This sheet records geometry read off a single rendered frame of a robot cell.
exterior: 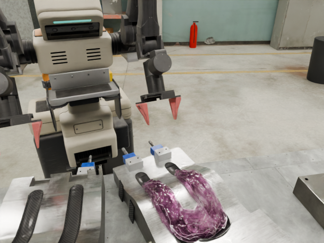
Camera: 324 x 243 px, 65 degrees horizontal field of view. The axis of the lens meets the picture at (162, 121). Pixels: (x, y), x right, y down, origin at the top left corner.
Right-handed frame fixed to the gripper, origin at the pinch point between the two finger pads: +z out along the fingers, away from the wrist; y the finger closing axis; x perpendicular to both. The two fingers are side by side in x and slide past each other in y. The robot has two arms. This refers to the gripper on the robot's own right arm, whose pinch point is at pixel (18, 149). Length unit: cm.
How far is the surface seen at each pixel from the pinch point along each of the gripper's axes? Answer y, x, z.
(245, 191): 63, -11, 28
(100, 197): 18.3, -8.8, 16.8
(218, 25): 360, 415, -148
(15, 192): -3.2, 0.5, 11.7
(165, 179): 38.5, -6.3, 17.8
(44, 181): 3.9, 4.9, 11.5
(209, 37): 344, 432, -128
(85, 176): 15.7, 2.7, 12.7
